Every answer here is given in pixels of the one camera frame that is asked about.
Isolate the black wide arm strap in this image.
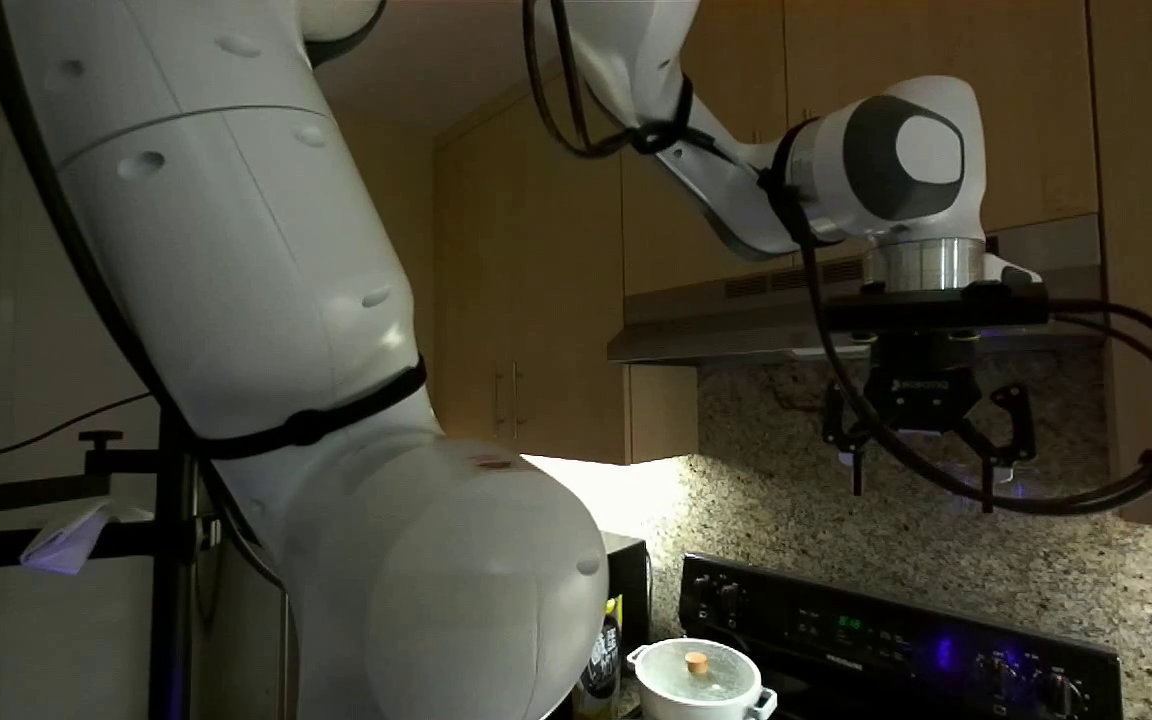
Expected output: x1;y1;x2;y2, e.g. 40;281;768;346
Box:
193;356;432;469

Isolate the black box appliance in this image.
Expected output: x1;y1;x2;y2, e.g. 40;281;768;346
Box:
600;528;657;649

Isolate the white enamel pot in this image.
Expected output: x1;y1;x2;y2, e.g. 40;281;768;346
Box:
626;631;786;720

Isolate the black forearm strap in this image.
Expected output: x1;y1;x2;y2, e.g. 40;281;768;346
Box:
615;74;706;160

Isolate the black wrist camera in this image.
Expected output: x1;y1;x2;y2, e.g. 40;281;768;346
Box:
817;281;1057;338

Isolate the white paper tag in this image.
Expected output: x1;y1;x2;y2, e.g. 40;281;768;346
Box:
15;504;118;578

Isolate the thin black wire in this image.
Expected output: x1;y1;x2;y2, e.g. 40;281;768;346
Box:
0;389;158;479

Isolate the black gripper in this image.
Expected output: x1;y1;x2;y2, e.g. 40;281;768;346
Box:
821;326;1040;518

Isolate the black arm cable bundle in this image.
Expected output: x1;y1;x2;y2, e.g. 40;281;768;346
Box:
0;0;213;451

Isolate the black vertical stand pole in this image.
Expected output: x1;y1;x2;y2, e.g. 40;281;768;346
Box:
145;407;201;720

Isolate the stainless steel range hood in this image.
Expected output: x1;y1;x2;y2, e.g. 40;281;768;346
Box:
603;207;1118;373

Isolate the dark labelled bottle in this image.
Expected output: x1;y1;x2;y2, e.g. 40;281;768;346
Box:
574;606;635;720

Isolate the black stove control panel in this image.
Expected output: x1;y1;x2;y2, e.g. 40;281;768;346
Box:
677;551;1127;720

